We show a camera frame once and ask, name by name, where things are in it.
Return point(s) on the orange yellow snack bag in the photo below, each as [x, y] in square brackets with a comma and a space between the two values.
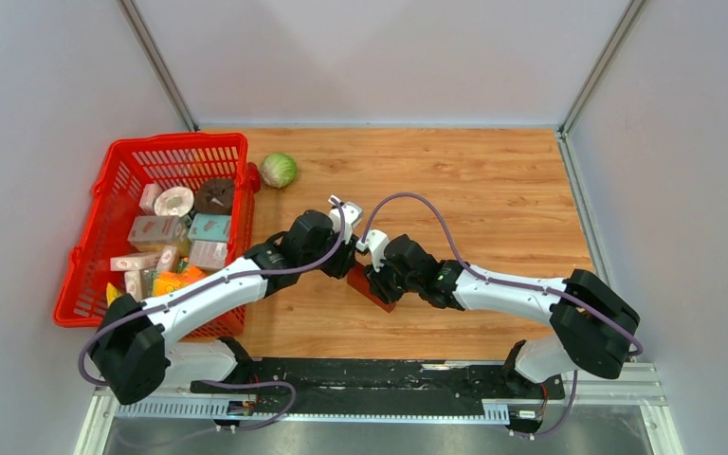
[167, 282]

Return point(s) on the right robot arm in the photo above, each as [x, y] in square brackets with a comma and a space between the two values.
[593, 327]

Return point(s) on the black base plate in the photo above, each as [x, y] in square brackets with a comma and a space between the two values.
[384, 387]

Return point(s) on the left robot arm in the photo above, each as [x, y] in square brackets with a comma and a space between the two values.
[129, 352]

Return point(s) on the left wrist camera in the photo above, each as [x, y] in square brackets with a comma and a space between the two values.
[345, 216]

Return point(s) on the green cabbage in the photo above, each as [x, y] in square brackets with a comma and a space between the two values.
[278, 170]

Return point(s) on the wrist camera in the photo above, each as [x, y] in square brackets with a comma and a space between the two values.
[345, 216]
[374, 243]

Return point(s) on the red pepper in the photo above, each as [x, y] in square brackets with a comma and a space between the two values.
[254, 177]

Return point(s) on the red paper box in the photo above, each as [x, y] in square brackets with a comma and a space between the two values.
[357, 279]

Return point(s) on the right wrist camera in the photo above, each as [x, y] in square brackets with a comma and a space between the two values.
[374, 243]

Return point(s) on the pink tape roll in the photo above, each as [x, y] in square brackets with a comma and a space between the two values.
[175, 201]

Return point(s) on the teal box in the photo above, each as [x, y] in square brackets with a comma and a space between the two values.
[210, 228]

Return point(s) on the brown round cake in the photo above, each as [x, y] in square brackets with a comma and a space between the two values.
[215, 196]

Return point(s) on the aluminium frame rail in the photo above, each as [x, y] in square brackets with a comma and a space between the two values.
[638, 387]

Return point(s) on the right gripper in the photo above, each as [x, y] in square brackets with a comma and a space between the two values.
[377, 282]

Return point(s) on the pink box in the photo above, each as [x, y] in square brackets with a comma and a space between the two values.
[156, 230]

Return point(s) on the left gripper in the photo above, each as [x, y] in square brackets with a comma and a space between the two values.
[346, 258]

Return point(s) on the red plastic basket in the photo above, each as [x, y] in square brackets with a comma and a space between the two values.
[181, 159]

